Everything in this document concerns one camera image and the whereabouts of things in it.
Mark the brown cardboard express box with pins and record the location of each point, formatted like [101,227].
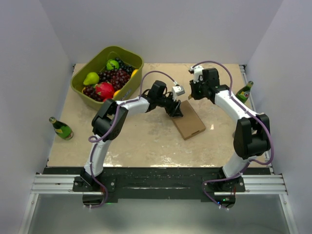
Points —
[190,124]

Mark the red grape bunch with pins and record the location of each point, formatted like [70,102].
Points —
[117,78]

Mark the green glass bottle right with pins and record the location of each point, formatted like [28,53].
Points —
[244,93]

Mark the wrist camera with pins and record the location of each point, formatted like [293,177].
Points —
[197,72]
[177,91]

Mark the olive green plastic basket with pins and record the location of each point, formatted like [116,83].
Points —
[98,64]

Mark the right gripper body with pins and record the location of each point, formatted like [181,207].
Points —
[198,89]

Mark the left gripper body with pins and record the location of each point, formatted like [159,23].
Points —
[168,103]

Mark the dark blue grape bunch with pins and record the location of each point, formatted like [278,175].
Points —
[124,67]

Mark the green apple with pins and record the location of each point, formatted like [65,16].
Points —
[112,65]

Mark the green glass bottle left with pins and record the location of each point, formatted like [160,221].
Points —
[61,129]

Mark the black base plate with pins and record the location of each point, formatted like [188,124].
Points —
[160,183]

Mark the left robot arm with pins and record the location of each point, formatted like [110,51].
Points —
[109,120]

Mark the small dark grape bunch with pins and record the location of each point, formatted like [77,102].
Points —
[90,91]

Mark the green glass bottle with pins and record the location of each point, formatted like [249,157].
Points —
[61,129]
[244,93]

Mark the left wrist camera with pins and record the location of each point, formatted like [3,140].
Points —
[177,91]

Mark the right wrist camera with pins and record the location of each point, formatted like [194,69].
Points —
[197,72]

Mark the yellow fruit at basket edge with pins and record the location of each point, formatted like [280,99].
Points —
[134,72]

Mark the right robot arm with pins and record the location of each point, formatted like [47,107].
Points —
[250,139]

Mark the red dragon fruit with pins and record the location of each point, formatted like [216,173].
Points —
[105,90]

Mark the green pear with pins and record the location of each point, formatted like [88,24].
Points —
[91,79]

